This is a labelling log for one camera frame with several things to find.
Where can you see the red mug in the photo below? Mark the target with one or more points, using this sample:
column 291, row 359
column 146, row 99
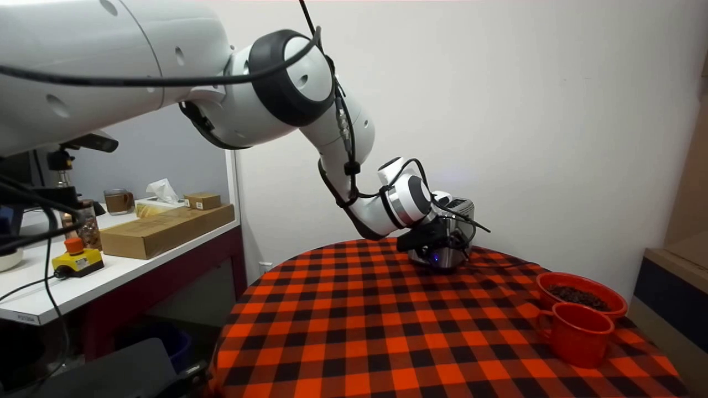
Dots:
column 578, row 337

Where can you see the wooden cabinet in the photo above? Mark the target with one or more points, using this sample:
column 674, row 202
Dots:
column 677, row 276

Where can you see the yellow emergency stop button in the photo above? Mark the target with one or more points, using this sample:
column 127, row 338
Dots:
column 77, row 260

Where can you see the small cardboard box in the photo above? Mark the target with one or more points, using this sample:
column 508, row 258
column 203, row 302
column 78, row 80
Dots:
column 203, row 200

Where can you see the glass mug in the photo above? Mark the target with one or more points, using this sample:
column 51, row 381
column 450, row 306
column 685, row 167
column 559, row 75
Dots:
column 117, row 202

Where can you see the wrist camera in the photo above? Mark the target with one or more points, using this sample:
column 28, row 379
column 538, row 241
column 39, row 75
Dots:
column 415, row 241

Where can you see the red black plaid tablecloth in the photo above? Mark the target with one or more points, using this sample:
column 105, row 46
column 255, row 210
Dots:
column 387, row 331

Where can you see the glass jar with brown contents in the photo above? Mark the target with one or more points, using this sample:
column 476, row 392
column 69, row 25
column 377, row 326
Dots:
column 88, row 229

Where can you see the white wall socket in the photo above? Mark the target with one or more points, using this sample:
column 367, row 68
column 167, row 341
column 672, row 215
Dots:
column 265, row 267

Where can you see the red bowl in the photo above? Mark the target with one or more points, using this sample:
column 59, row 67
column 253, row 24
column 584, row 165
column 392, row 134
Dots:
column 553, row 284

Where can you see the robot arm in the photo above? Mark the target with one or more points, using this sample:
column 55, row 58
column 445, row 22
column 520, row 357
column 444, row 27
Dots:
column 110, row 61

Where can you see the heap of coffee beans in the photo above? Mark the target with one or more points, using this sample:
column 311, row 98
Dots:
column 581, row 297

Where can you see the large flat cardboard box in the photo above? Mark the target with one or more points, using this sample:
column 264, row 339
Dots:
column 160, row 232

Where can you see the silver toaster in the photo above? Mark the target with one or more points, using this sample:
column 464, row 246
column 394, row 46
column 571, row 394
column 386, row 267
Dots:
column 462, row 210

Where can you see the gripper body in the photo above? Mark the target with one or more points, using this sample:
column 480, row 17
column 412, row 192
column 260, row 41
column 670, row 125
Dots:
column 451, row 235

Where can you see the white desk with red frame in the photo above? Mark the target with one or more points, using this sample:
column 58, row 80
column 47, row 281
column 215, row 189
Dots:
column 127, row 271

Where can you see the tissue box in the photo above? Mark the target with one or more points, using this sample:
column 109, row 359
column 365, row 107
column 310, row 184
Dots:
column 157, row 202

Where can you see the camera on mount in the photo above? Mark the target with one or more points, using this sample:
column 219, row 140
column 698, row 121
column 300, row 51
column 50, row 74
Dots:
column 91, row 142

